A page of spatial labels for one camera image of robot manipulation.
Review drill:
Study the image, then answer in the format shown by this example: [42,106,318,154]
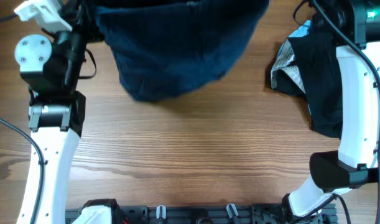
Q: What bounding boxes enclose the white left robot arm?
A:
[14,1,103,223]

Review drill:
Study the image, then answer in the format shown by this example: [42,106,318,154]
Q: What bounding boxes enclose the black shorts with blue lining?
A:
[270,20,343,139]

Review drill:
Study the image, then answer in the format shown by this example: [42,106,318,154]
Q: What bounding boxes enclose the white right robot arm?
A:
[270,1,380,223]

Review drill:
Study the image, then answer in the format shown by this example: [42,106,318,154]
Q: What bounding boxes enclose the navy blue denim shorts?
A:
[87,0,269,102]

